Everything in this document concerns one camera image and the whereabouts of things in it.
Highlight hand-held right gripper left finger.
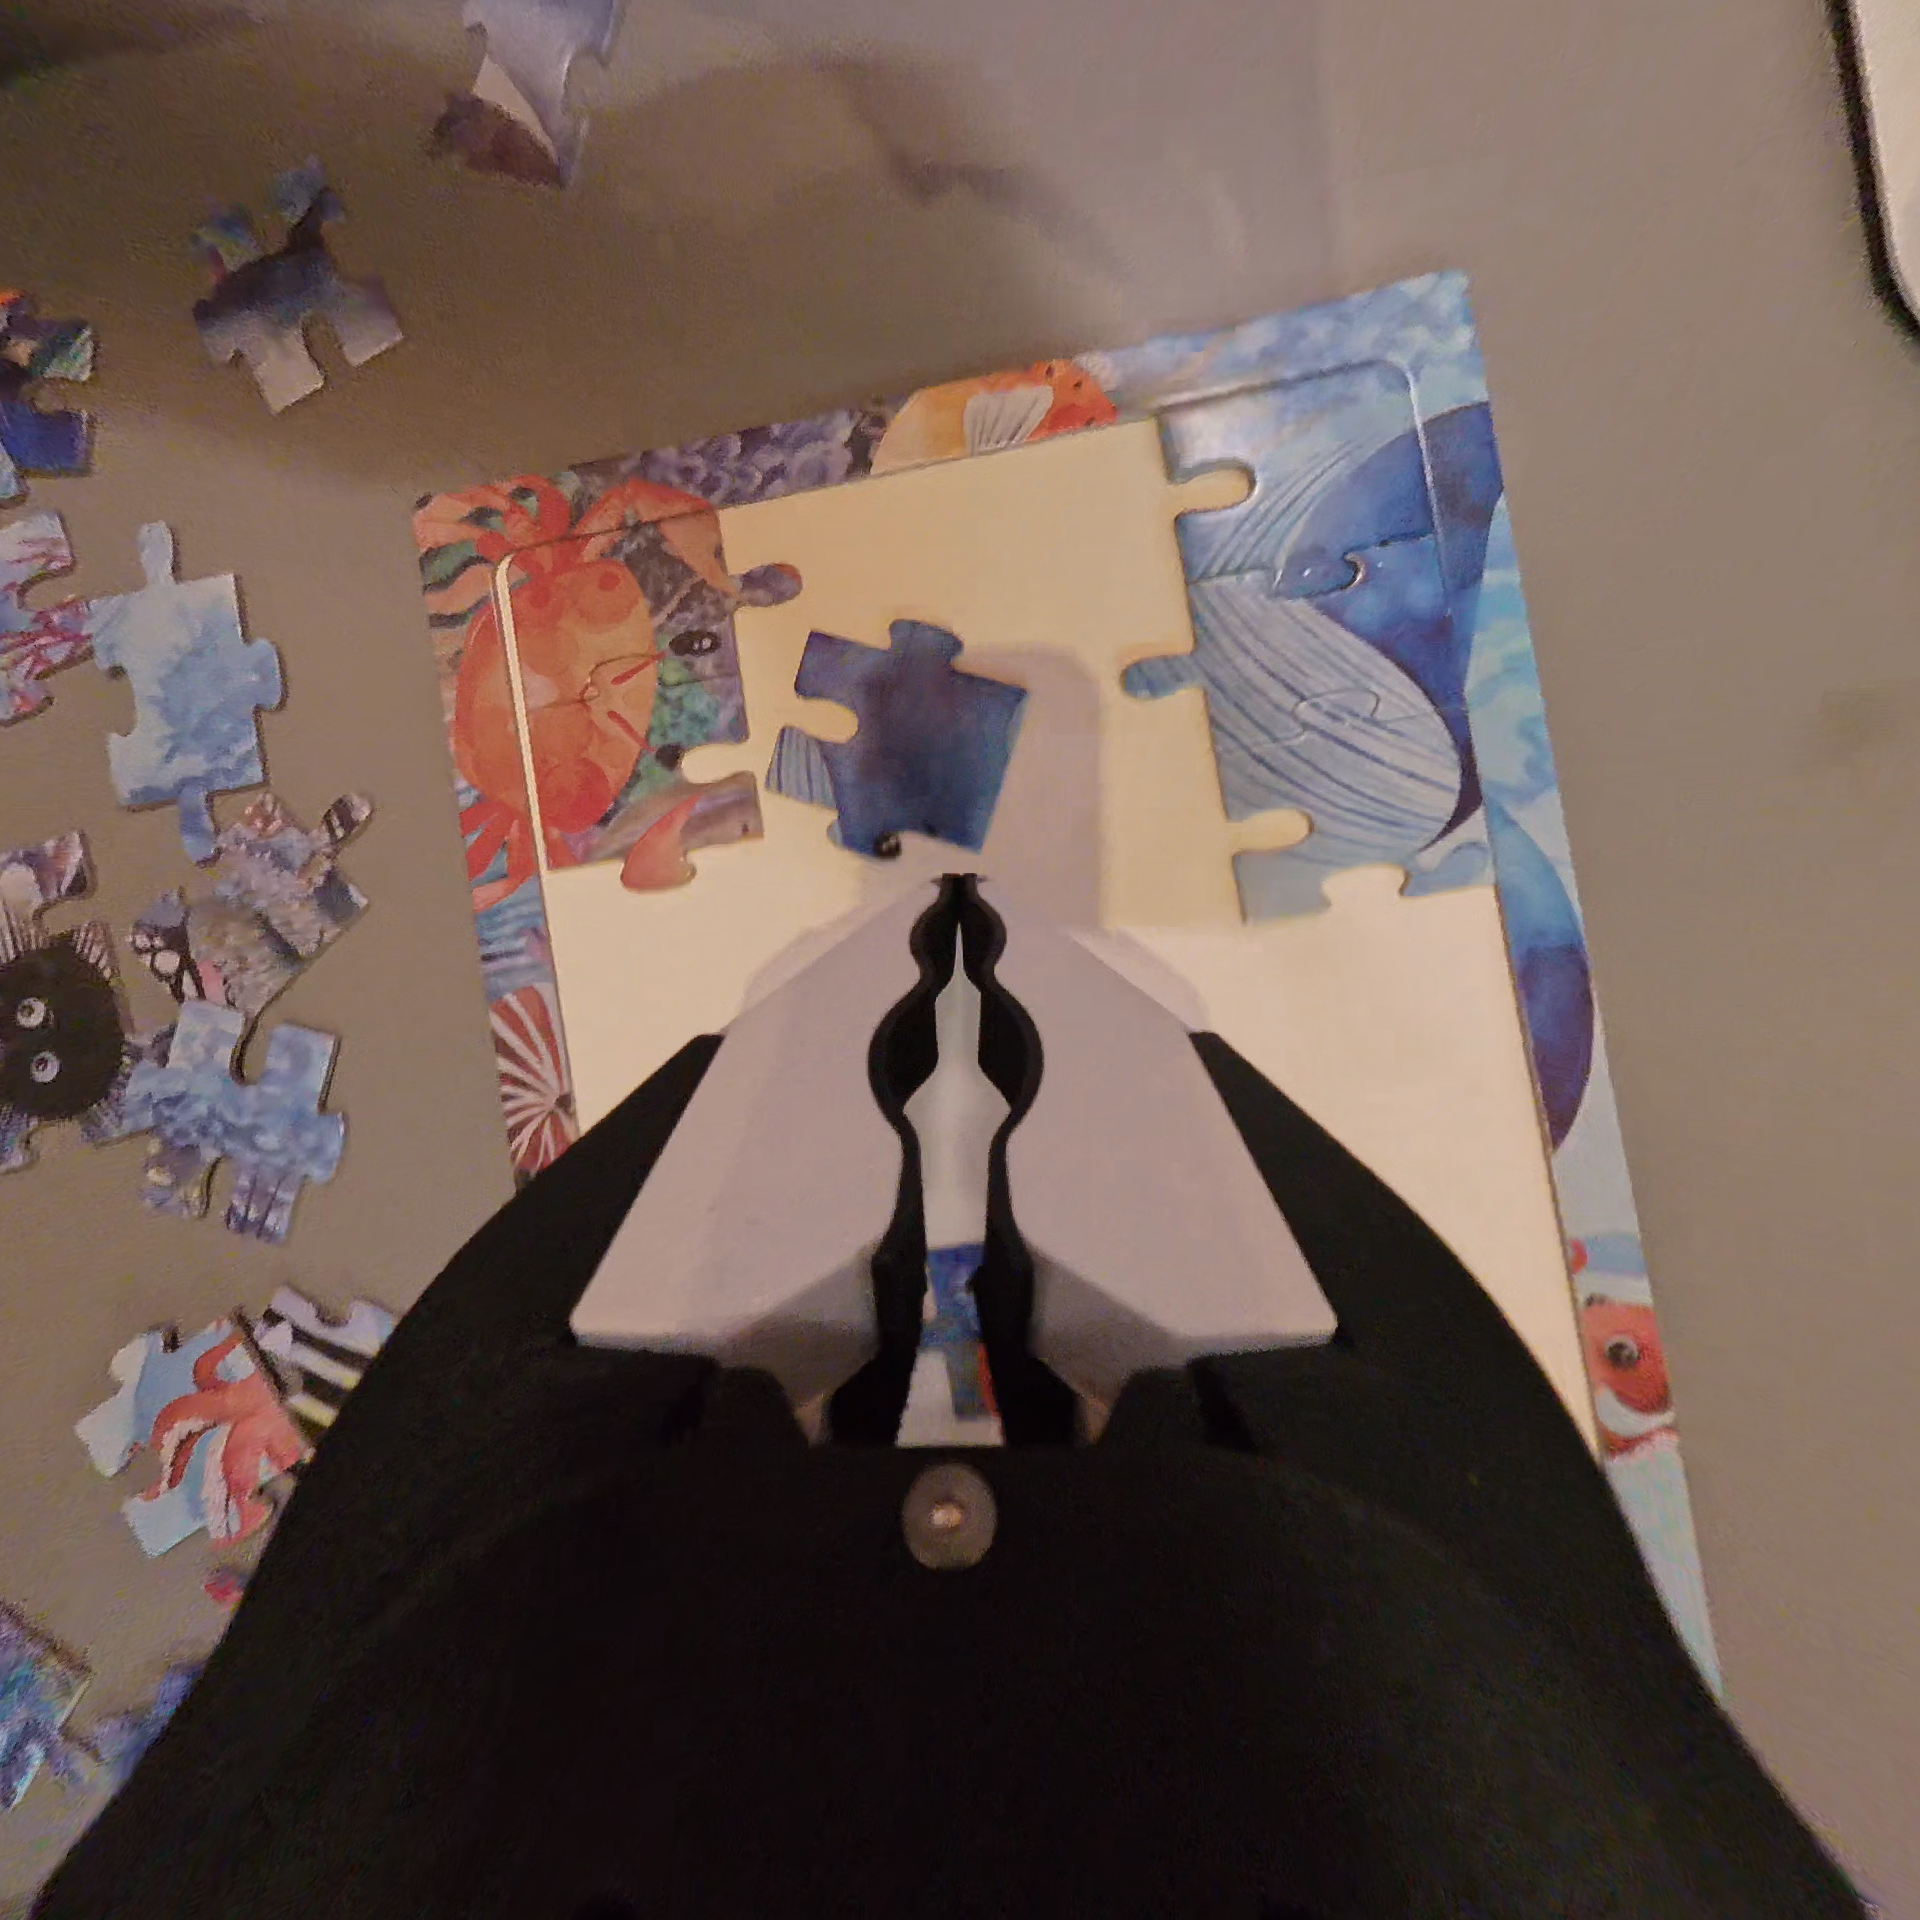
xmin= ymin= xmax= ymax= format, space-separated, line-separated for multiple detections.
xmin=571 ymin=874 xmax=962 ymax=1450

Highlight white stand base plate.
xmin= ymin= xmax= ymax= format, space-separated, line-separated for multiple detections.
xmin=1833 ymin=0 xmax=1920 ymax=339

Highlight puzzle frame board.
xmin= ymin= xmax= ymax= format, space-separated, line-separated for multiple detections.
xmin=413 ymin=271 xmax=1727 ymax=1698

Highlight striped fish puzzle piece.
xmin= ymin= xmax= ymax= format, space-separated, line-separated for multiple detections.
xmin=246 ymin=1290 xmax=400 ymax=1427

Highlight joined blue whale puzzle section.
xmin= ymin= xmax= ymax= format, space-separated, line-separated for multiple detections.
xmin=1118 ymin=360 xmax=1506 ymax=933

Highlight red octopus puzzle piece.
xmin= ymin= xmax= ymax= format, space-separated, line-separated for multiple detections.
xmin=74 ymin=1320 xmax=316 ymax=1563

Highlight blue bubble puzzle piece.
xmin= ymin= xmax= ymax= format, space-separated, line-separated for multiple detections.
xmin=120 ymin=1003 xmax=351 ymax=1245

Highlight urchin and green puzzle piece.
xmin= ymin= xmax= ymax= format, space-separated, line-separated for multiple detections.
xmin=0 ymin=828 xmax=122 ymax=1037

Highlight orange claw puzzle piece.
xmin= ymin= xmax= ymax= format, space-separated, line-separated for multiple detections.
xmin=533 ymin=660 xmax=768 ymax=894

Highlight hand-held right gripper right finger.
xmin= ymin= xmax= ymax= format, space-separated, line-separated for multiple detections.
xmin=968 ymin=874 xmax=1340 ymax=1450

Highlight jigsaw puzzle pieces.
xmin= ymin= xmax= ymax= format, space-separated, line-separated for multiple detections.
xmin=0 ymin=0 xmax=624 ymax=1817

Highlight orange coral puzzle piece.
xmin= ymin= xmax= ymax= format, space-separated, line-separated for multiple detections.
xmin=496 ymin=502 xmax=805 ymax=706

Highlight dark blue puzzle piece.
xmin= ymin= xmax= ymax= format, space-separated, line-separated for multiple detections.
xmin=766 ymin=620 xmax=1033 ymax=868

